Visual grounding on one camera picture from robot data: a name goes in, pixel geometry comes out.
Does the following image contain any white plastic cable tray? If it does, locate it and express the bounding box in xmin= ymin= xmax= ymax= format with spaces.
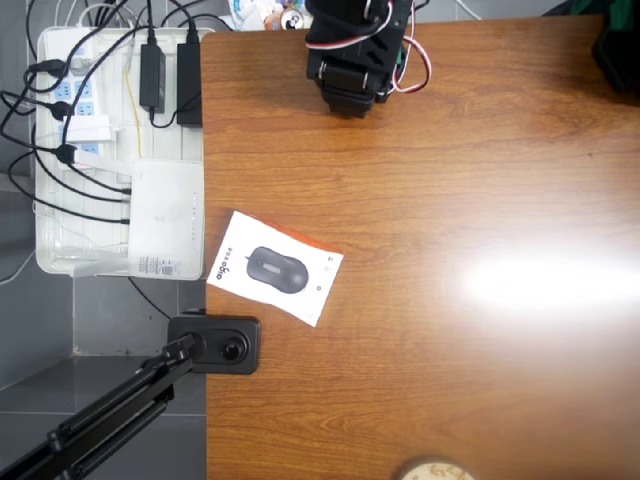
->
xmin=35 ymin=25 xmax=216 ymax=281

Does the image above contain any white power strip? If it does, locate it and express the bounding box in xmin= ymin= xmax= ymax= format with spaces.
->
xmin=47 ymin=42 xmax=110 ymax=157

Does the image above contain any green table clamp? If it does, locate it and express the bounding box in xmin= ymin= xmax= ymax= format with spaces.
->
xmin=569 ymin=0 xmax=617 ymax=17

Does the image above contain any red white servo cable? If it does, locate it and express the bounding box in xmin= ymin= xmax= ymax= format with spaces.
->
xmin=307 ymin=0 xmax=434 ymax=96

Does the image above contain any black desk clamp base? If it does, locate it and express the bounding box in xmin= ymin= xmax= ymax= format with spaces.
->
xmin=167 ymin=309 xmax=262 ymax=376

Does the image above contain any white router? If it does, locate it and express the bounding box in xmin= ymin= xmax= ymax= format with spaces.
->
xmin=127 ymin=158 xmax=206 ymax=281

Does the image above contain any orange white mouse box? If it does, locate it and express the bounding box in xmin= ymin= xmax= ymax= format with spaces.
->
xmin=206 ymin=209 xmax=345 ymax=329

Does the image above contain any wide black power adapter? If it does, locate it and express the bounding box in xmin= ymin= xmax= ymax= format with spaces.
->
xmin=176 ymin=42 xmax=204 ymax=126

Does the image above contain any round wooden coaster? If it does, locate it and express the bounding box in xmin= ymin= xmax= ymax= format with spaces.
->
xmin=394 ymin=455 xmax=476 ymax=480

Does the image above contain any white plastic bag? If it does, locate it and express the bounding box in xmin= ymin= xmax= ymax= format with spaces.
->
xmin=228 ymin=0 xmax=282 ymax=32

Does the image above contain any thin yellow cable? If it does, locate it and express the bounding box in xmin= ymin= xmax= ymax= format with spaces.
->
xmin=124 ymin=64 xmax=145 ymax=157

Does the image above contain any white usb cable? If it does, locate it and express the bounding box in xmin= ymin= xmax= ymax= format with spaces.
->
xmin=454 ymin=0 xmax=485 ymax=22

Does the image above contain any slim black power adapter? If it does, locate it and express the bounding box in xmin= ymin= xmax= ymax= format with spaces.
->
xmin=138 ymin=42 xmax=168 ymax=114

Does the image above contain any white plug adapter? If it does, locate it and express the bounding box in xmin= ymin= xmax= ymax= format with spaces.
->
xmin=66 ymin=114 xmax=112 ymax=144

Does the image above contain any black cable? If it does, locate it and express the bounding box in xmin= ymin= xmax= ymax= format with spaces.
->
xmin=148 ymin=94 xmax=202 ymax=129
xmin=127 ymin=277 xmax=174 ymax=321
xmin=7 ymin=149 xmax=134 ymax=204
xmin=62 ymin=159 xmax=134 ymax=195
xmin=30 ymin=197 xmax=132 ymax=224
xmin=159 ymin=0 xmax=201 ymax=45
xmin=144 ymin=0 xmax=159 ymax=46

